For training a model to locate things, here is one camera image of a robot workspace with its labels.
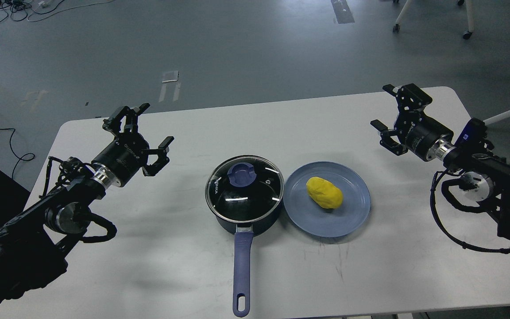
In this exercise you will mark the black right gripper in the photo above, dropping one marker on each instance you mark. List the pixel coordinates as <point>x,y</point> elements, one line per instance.
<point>415,130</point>

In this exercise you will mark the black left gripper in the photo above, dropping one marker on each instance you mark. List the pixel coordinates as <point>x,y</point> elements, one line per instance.
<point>124,156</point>

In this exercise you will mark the yellow potato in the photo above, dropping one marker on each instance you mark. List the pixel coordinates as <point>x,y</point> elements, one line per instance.
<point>324,193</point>

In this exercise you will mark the glass pot lid blue knob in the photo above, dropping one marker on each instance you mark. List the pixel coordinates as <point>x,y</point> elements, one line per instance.
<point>244,189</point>

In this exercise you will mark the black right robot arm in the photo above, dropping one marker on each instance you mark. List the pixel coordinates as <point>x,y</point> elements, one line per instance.
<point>474,180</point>

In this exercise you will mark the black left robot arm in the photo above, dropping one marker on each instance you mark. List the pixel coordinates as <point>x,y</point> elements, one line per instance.
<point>34,244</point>

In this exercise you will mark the dark blue saucepan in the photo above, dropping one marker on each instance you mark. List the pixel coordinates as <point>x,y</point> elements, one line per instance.
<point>243,235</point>

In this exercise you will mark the blue plate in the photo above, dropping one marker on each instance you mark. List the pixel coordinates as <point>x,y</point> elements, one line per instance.
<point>317,221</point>

